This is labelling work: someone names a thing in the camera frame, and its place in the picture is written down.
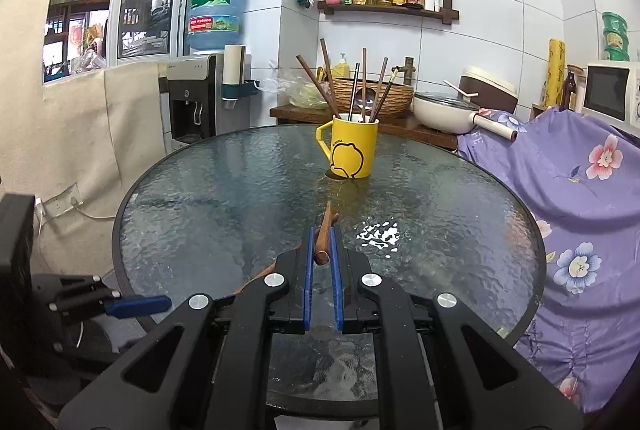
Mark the yellow soap pump bottle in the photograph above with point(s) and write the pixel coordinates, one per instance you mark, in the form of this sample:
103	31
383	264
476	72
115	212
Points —
341	67

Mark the brown wooden washstand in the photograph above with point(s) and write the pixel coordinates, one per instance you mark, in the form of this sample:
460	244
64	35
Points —
300	114

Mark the teal cup holder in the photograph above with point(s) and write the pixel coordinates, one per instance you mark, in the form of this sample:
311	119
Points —
242	90

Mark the yellow mug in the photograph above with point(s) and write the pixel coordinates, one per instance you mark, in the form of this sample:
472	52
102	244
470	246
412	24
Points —
350	149

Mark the dark brown gold-banded chopstick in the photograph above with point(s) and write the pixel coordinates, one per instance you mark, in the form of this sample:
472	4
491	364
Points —
391	85

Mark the brown glass bottle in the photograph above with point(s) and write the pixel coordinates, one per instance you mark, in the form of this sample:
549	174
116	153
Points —
569	89

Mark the white paper cup stack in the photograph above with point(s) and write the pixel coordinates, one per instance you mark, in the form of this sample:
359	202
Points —
233	66

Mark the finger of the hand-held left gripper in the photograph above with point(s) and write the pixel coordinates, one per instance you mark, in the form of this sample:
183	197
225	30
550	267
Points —
142	306

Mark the glass pot lid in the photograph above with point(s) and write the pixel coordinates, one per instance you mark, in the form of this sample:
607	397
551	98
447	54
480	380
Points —
440	99

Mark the white microwave oven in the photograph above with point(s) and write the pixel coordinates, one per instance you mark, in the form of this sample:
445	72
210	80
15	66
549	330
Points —
612	93

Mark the woven rim wash basin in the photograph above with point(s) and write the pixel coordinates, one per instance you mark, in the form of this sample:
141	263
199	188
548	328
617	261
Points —
400	99

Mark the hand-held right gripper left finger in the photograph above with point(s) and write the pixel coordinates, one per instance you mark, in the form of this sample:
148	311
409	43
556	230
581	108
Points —
307	282

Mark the white cooking pot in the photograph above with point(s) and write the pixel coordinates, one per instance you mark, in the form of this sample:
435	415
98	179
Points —
440	116

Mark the blue water jug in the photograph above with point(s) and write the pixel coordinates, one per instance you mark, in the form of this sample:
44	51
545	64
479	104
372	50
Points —
217	10

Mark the clear plastic bag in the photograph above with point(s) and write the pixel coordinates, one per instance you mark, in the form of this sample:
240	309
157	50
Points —
300	91

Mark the yellow plastic wrap roll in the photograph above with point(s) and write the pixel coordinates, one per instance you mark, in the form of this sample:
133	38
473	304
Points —
555	73

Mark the brown wooden chopstick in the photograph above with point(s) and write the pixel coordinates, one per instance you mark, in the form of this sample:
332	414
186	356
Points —
317	85
260	278
324	237
328	73

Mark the white rice paddle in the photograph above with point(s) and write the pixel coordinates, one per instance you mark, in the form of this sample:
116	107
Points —
460	90

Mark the beige cloth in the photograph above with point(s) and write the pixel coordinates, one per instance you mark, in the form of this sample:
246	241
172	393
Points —
100	135

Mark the bronze faucet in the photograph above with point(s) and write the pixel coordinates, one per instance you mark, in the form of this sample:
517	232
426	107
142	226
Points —
406	70

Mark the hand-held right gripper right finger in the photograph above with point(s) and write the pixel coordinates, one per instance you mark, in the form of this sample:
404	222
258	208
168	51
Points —
336	282

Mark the brown white rice cooker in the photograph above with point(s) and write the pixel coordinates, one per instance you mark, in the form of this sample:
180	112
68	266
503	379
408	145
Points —
495	85

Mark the white water dispenser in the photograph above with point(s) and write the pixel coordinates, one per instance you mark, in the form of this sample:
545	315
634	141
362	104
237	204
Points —
192	103

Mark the sliding glass window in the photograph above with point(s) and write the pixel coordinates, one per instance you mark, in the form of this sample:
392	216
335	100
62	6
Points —
145	0

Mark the purple floral cloth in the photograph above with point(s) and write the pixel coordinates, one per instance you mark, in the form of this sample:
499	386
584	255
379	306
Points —
575	210

